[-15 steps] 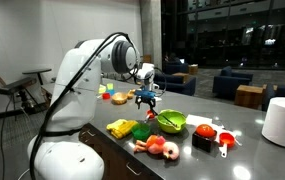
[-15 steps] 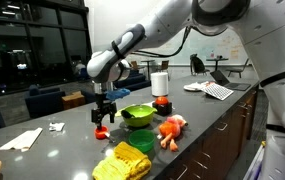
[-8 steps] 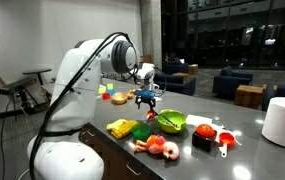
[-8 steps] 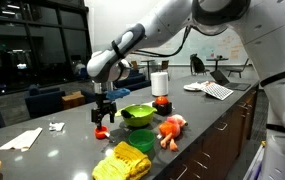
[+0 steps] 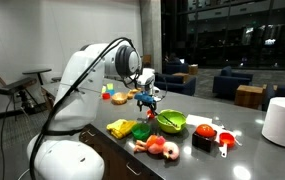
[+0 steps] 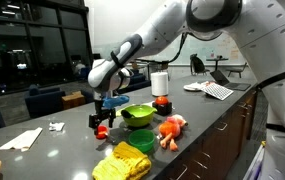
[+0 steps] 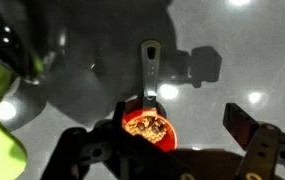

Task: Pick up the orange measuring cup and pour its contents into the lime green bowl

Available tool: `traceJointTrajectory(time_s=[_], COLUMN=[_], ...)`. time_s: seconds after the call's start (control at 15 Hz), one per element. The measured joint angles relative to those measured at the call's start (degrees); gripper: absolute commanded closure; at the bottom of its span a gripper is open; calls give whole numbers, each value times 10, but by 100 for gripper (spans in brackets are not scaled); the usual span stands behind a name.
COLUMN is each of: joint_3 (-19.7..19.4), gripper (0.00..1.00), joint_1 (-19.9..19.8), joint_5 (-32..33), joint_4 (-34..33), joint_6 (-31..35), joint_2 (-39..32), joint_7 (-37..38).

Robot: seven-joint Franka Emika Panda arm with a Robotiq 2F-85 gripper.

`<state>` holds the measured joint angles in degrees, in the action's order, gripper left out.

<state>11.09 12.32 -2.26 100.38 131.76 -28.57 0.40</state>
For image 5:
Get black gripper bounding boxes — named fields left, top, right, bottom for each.
left=137, top=99, right=158, bottom=117

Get small orange measuring cup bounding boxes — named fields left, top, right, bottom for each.
left=146, top=109, right=156, bottom=121

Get small green bowl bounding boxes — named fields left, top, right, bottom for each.
left=131, top=122, right=152, bottom=141

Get lime green bowl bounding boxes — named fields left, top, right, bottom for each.
left=156, top=108, right=187, bottom=134

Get wooden toy figure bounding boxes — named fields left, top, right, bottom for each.
left=126, top=88, right=142, bottom=100

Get pink flamingo plush toy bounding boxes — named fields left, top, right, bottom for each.
left=133, top=134, right=180, bottom=161

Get yellow and blue cups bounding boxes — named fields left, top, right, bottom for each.
left=106, top=82, right=116, bottom=96

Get dark wood counter cabinet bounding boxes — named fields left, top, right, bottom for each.
left=78, top=124, right=156, bottom=180

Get wooden box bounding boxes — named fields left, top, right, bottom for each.
left=187, top=63, right=199, bottom=76

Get black box with orange dome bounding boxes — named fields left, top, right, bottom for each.
left=191, top=123, right=218, bottom=153

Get blue armchair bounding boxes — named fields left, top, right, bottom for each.
left=212, top=65, right=254, bottom=100

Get wooden side table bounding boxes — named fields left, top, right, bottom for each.
left=234, top=83, right=278, bottom=109

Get round black table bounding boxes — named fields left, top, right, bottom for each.
left=22, top=68, right=53, bottom=86

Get white paper towel roll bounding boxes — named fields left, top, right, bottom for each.
left=261, top=95, right=285, bottom=149

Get dark armchair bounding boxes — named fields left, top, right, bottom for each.
left=261, top=83, right=285, bottom=112

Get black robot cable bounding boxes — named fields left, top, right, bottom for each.
left=29, top=36, right=140, bottom=180

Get red white-handled measuring cup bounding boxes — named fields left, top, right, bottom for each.
left=217, top=131, right=236, bottom=158

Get black camera on tripod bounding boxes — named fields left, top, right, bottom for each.
left=0, top=77, right=38, bottom=113

